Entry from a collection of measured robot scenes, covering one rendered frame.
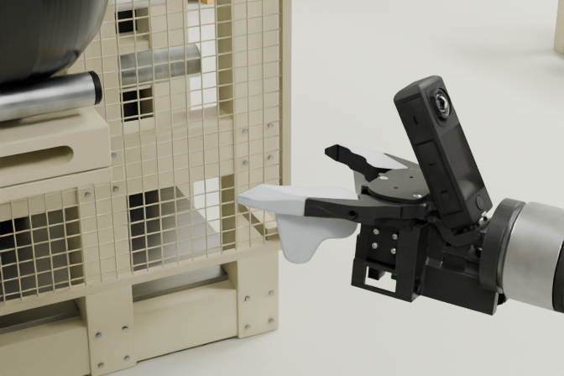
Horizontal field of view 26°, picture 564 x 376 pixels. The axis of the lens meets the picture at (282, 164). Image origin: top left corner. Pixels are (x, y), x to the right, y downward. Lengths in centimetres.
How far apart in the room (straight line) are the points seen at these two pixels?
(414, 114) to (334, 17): 371
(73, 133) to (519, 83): 266
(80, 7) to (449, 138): 63
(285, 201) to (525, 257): 18
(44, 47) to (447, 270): 69
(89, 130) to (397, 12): 319
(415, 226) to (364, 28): 359
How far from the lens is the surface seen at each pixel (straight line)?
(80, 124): 158
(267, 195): 92
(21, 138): 155
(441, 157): 91
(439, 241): 94
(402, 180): 95
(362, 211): 91
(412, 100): 91
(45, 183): 158
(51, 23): 144
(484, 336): 272
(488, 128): 371
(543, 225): 90
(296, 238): 93
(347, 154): 103
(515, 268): 89
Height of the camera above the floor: 150
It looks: 26 degrees down
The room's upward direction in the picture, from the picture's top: straight up
